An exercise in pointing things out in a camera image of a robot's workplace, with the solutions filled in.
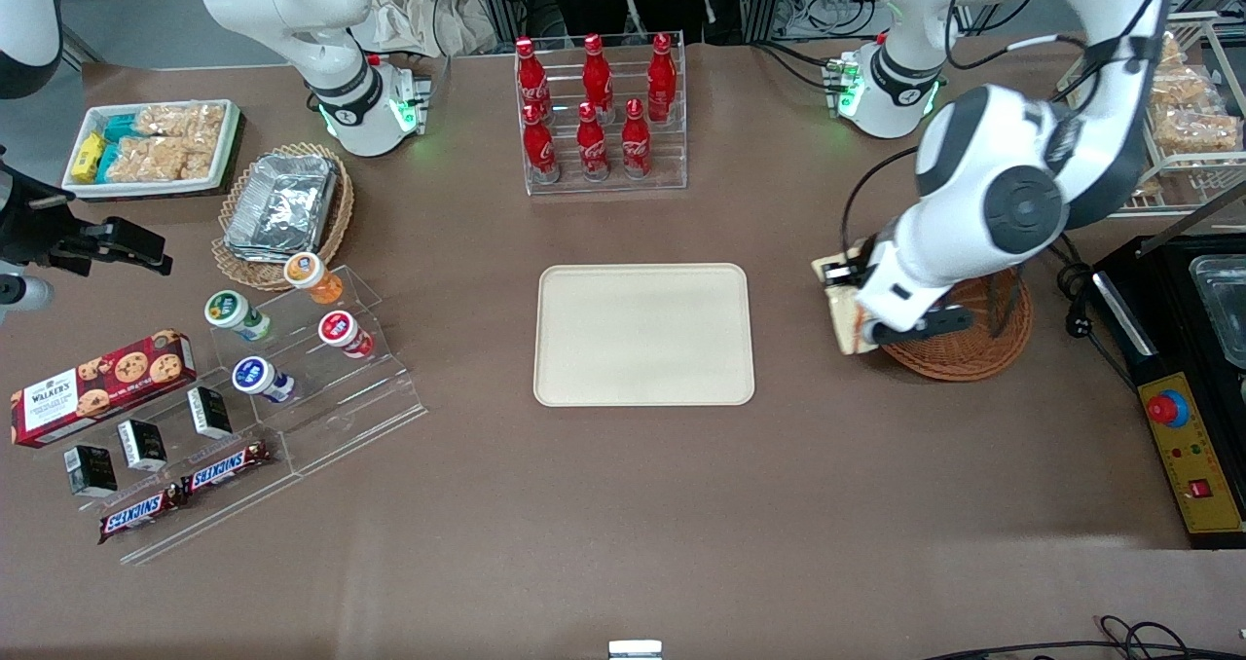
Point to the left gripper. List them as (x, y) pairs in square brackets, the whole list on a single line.
[(861, 263)]

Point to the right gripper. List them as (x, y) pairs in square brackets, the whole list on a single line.
[(29, 224)]

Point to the triangular sandwich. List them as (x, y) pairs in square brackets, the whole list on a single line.
[(839, 319)]

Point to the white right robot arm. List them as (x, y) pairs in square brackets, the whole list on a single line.
[(292, 8)]

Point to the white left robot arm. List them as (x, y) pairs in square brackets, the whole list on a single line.
[(973, 144)]

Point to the white rectangular snack tray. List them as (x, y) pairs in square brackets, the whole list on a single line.
[(70, 185)]

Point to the light oval wicker basket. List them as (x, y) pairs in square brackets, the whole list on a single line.
[(238, 269)]

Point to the round brown wicker basket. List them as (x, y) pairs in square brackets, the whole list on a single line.
[(973, 353)]

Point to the beige rectangular tray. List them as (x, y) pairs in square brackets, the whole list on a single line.
[(642, 334)]

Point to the teal snack pack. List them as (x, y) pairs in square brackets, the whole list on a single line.
[(122, 128), (105, 162)]

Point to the rice cracker pack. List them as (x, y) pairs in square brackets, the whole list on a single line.
[(1197, 129), (1183, 86), (180, 120), (1171, 52), (1147, 189), (161, 159)]

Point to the yellow snack pack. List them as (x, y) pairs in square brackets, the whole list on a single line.
[(89, 157)]

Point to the green lid yogurt bottle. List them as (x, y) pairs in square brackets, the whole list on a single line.
[(232, 311)]

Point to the red cookie box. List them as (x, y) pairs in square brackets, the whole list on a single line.
[(97, 387)]

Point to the aluminium foil container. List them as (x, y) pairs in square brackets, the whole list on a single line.
[(282, 202)]

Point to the orange lid yogurt bottle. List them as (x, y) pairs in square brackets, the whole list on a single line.
[(310, 275)]

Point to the blue lid yogurt bottle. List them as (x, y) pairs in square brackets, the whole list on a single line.
[(256, 378)]

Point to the small black box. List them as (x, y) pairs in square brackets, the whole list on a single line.
[(142, 446), (91, 470), (209, 412)]

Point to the clear acrylic bottle rack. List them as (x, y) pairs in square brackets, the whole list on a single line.
[(672, 154)]

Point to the red lid yogurt bottle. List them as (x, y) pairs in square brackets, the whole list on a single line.
[(341, 332)]

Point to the snickers chocolate bar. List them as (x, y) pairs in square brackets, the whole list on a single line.
[(224, 467), (136, 514)]

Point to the red cola bottle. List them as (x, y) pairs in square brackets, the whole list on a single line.
[(531, 76), (597, 76), (592, 149), (636, 146), (662, 81), (539, 149)]

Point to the clear acrylic stepped stand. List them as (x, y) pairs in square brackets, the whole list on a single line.
[(224, 514), (360, 397)]

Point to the black appliance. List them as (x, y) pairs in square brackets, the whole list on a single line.
[(1168, 348)]

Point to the crumpled beige cloth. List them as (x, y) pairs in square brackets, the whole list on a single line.
[(428, 18)]

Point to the clear rectangular container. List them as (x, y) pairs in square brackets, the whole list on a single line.
[(1222, 310)]

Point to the yellow control panel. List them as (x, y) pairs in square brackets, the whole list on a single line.
[(1207, 456)]

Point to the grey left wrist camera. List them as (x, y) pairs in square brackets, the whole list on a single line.
[(925, 324)]

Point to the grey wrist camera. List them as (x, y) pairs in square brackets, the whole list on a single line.
[(24, 295), (925, 324)]

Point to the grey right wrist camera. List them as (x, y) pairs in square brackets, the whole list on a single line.
[(24, 295)]

